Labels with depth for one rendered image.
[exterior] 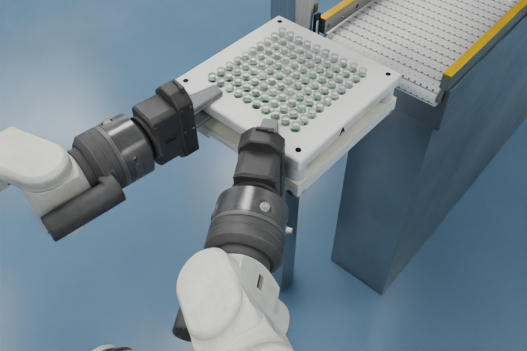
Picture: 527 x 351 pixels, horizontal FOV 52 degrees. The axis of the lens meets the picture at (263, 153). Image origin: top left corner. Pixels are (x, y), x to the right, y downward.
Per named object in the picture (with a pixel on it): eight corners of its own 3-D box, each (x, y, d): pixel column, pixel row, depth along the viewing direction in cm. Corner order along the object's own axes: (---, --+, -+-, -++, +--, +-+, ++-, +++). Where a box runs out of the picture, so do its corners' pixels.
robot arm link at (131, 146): (158, 63, 74) (78, 102, 69) (199, 98, 69) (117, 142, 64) (170, 129, 83) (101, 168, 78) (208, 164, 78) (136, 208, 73)
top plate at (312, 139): (278, 23, 94) (278, 13, 92) (400, 84, 83) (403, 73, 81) (171, 91, 81) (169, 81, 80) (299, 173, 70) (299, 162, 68)
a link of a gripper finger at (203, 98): (226, 97, 77) (190, 117, 74) (212, 86, 79) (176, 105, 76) (225, 88, 76) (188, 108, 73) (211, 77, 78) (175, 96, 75)
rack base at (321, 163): (278, 48, 97) (278, 37, 96) (394, 108, 86) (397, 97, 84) (175, 116, 85) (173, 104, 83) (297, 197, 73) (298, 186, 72)
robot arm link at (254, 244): (255, 204, 57) (233, 301, 50) (307, 257, 63) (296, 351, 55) (176, 227, 63) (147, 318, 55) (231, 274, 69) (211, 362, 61)
